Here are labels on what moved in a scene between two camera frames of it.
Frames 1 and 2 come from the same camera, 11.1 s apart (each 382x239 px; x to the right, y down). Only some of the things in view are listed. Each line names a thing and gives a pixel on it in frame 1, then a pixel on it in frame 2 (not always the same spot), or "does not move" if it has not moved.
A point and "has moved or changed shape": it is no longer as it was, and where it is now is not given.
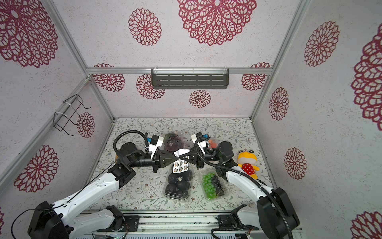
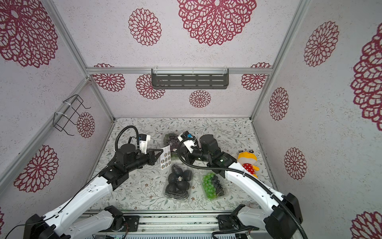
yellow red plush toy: [246, 160] does not move
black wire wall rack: [61, 119] does not move
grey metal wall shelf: [190, 78] does not move
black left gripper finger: [167, 157] to [160, 150]
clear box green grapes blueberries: [214, 187] does not move
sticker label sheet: [179, 165] has moved or changed shape
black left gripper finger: [165, 161] to [157, 156]
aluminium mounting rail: [180, 222] does not move
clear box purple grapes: [172, 142] does not move
